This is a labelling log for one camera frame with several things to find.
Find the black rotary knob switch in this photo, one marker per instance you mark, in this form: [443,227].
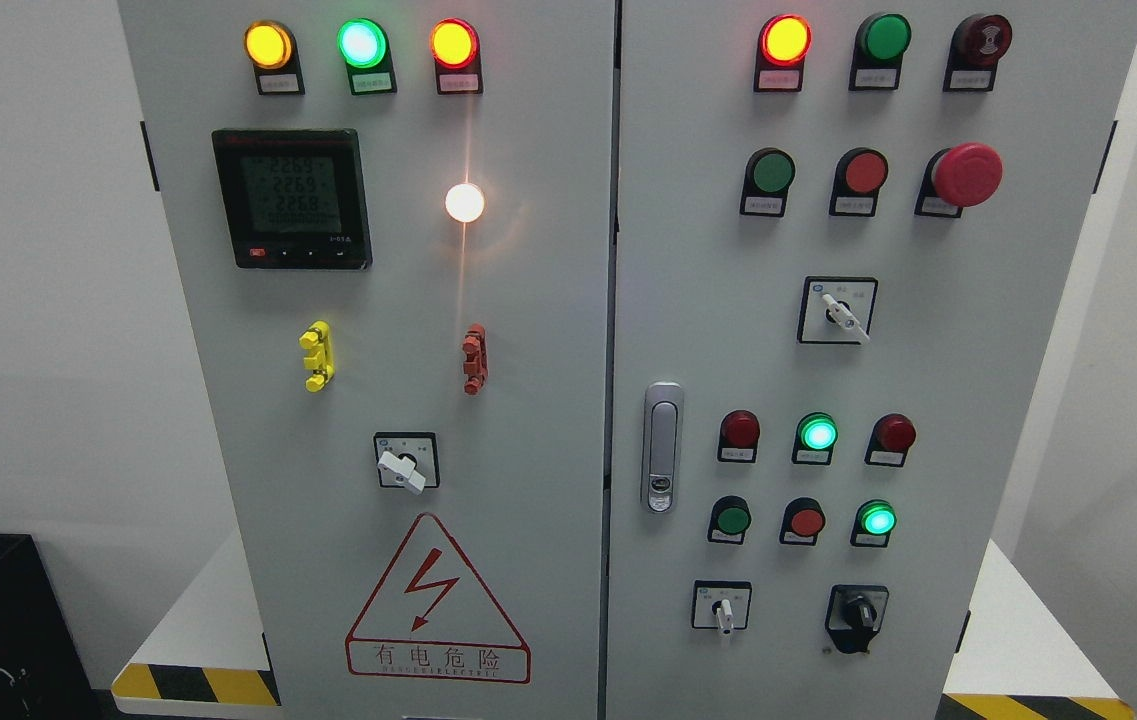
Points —
[855,615]

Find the grey electrical control cabinet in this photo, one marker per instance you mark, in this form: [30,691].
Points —
[611,141]

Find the dark red indicator light left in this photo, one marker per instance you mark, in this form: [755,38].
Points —
[738,438]

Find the dark red indicator light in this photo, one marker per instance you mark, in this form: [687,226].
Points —
[738,438]
[891,438]

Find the white lit indicator lamp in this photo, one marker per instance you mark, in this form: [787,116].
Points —
[465,202]

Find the green lit indicator middle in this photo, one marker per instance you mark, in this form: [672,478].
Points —
[815,437]

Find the green push button upper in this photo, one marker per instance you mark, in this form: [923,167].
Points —
[768,175]

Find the red push button lower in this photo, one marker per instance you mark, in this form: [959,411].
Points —
[802,522]

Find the red push button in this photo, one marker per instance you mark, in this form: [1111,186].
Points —
[802,522]
[857,180]

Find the red electric hazard warning sticker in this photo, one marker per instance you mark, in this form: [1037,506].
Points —
[432,616]

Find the black digital power meter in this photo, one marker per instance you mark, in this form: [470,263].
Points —
[294,198]

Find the red-rimmed yellow indicator light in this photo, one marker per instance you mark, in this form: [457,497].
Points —
[456,51]

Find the dark red indicator light right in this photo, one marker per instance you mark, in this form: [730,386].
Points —
[891,438]

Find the green lit push button lower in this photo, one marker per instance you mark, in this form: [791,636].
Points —
[873,524]

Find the red push button upper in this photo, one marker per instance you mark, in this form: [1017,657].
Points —
[857,180]

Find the green lit indicator light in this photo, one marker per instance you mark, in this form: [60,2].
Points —
[366,52]

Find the red-rimmed lit lamp right door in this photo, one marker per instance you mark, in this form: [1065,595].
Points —
[781,49]

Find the yellow indicator light top left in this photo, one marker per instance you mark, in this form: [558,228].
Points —
[272,49]

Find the red emergency stop mushroom button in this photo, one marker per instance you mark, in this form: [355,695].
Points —
[960,177]

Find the dark green indicator light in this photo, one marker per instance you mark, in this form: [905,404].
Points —
[878,49]

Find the white platform with hazard stripes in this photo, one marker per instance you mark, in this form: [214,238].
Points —
[207,657]

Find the dark red buzzer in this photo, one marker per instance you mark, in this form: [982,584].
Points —
[978,44]

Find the red terminal handle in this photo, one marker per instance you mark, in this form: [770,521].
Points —
[475,360]

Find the silver door lock handle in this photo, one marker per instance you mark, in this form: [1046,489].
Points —
[662,442]

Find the white rotary selector switch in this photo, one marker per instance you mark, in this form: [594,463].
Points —
[407,460]

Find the yellow terminal handle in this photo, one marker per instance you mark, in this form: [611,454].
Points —
[317,349]

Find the white selector switch upper right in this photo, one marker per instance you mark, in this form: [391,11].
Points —
[836,310]

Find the small white selector switch bottom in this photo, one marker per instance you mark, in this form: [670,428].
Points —
[721,606]

